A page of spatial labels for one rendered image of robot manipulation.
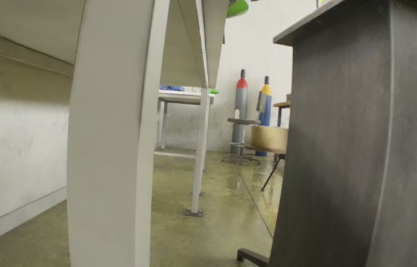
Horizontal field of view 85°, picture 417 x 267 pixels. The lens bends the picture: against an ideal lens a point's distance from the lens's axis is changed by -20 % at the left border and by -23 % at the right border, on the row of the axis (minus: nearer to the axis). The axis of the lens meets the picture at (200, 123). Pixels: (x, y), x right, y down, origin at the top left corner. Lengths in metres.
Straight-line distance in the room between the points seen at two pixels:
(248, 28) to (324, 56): 5.54
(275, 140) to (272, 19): 5.40
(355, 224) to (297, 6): 6.17
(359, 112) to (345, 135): 0.04
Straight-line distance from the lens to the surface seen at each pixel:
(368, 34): 0.36
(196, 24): 0.58
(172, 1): 0.63
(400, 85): 0.33
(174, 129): 5.65
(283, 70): 5.88
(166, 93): 3.43
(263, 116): 5.40
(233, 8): 1.03
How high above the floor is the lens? 0.63
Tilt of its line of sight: 1 degrees down
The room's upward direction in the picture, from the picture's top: 5 degrees clockwise
